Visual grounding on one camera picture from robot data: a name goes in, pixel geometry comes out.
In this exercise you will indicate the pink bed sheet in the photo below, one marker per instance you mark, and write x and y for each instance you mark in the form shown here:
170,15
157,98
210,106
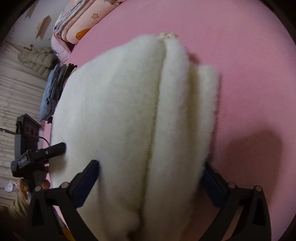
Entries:
253,141

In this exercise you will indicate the white fuzzy cardigan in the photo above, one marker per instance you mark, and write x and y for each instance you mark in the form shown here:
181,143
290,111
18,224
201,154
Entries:
146,112

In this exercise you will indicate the beige puffer jacket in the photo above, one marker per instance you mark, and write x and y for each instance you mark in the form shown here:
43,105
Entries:
41,60

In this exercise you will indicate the stack of folded dark clothes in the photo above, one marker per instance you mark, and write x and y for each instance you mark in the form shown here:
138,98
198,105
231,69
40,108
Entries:
53,90

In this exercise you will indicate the person's hand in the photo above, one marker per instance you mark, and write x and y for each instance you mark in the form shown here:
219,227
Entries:
26,186

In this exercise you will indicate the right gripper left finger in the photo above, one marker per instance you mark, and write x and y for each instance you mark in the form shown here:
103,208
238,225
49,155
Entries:
69,196

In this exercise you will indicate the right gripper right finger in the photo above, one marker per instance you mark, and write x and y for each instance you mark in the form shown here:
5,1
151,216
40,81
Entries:
254,220

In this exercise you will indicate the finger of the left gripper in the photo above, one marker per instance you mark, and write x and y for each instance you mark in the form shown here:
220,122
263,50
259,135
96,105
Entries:
50,152

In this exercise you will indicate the wooden wall shelf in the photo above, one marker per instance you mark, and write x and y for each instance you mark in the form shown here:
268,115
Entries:
42,27

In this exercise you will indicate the white pleated curtain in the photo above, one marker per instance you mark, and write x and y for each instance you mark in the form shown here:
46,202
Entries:
21,93

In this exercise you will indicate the folded floral quilt stack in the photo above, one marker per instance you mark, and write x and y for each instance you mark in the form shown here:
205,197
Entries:
75,21

